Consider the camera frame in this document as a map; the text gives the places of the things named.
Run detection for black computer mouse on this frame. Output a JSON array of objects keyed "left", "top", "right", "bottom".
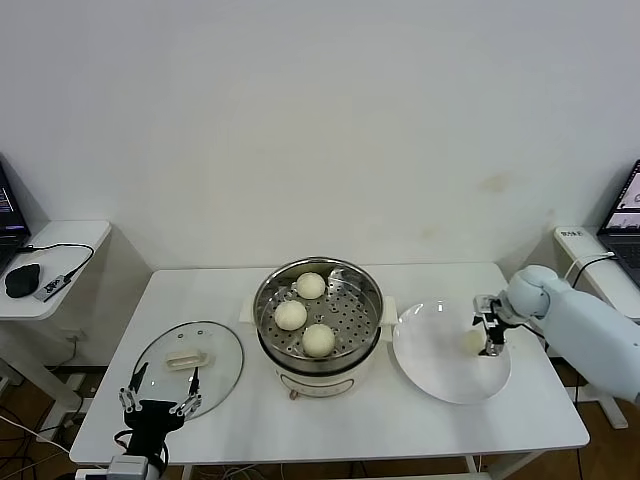
[{"left": 4, "top": 263, "right": 41, "bottom": 300}]

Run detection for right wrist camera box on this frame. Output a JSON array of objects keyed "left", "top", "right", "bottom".
[{"left": 472, "top": 293, "right": 503, "bottom": 314}]

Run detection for white side table with label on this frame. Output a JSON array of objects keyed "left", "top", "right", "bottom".
[{"left": 552, "top": 225, "right": 640, "bottom": 431}]

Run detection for black usb hub cable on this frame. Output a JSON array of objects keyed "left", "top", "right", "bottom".
[{"left": 18, "top": 242, "right": 95, "bottom": 282}]

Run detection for black laptop with dark screen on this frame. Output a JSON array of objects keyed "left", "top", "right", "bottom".
[{"left": 0, "top": 153, "right": 32, "bottom": 276}]

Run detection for perforated steel steamer basket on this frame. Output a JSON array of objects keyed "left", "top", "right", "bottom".
[{"left": 252, "top": 257, "right": 385, "bottom": 364}]

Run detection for black floor cables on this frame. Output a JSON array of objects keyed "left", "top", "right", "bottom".
[{"left": 0, "top": 432, "right": 36, "bottom": 480}]

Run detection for white side table with mouse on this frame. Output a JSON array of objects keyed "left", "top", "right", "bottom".
[{"left": 0, "top": 220, "right": 112, "bottom": 441}]

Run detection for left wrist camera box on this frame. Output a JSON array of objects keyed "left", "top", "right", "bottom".
[{"left": 107, "top": 454, "right": 150, "bottom": 479}]

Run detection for glass lid with cream handle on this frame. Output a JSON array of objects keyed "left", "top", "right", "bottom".
[{"left": 130, "top": 321, "right": 245, "bottom": 423}]

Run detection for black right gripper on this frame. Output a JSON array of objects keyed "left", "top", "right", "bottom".
[{"left": 471, "top": 306, "right": 510, "bottom": 359}]

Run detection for white steamed baozi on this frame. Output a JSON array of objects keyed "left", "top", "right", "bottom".
[
  {"left": 273, "top": 299, "right": 308, "bottom": 331},
  {"left": 296, "top": 271, "right": 326, "bottom": 300},
  {"left": 301, "top": 323, "right": 336, "bottom": 358},
  {"left": 460, "top": 329, "right": 485, "bottom": 354}
]

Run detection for black cable with adapter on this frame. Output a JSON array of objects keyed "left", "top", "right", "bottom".
[{"left": 543, "top": 254, "right": 616, "bottom": 404}]

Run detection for white floor cable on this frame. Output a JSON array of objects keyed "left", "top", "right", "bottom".
[{"left": 0, "top": 415, "right": 71, "bottom": 451}]

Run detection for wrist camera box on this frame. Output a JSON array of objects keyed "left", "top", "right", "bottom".
[
  {"left": 472, "top": 293, "right": 503, "bottom": 314},
  {"left": 107, "top": 454, "right": 150, "bottom": 479}
]

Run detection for white cable bundle under table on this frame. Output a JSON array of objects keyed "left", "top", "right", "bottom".
[{"left": 194, "top": 464, "right": 264, "bottom": 480}]

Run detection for white laptop cable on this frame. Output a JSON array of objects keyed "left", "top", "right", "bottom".
[{"left": 568, "top": 252, "right": 617, "bottom": 282}]

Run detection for white round plate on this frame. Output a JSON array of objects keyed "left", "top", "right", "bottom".
[{"left": 391, "top": 299, "right": 514, "bottom": 406}]

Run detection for cream electric cooking pot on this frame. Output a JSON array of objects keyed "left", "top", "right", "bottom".
[{"left": 239, "top": 294, "right": 399, "bottom": 402}]

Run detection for grey usb hub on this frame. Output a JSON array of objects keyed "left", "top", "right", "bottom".
[{"left": 33, "top": 273, "right": 70, "bottom": 304}]

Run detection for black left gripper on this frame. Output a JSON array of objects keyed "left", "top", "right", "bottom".
[{"left": 117, "top": 362, "right": 204, "bottom": 457}]

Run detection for grey laptop with bright screen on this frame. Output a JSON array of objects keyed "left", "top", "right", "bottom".
[{"left": 597, "top": 159, "right": 640, "bottom": 289}]

